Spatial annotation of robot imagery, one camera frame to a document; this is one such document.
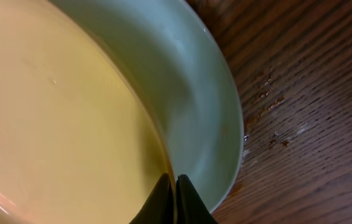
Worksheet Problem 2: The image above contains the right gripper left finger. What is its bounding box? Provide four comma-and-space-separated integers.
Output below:
130, 174, 174, 224

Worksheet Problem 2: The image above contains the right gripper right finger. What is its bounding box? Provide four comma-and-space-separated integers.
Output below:
176, 174, 218, 224

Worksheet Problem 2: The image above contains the yellow-green plate top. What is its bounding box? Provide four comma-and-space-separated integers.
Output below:
0, 1, 167, 223

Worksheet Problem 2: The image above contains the light blue plate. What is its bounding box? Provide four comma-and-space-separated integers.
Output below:
53, 0, 244, 212

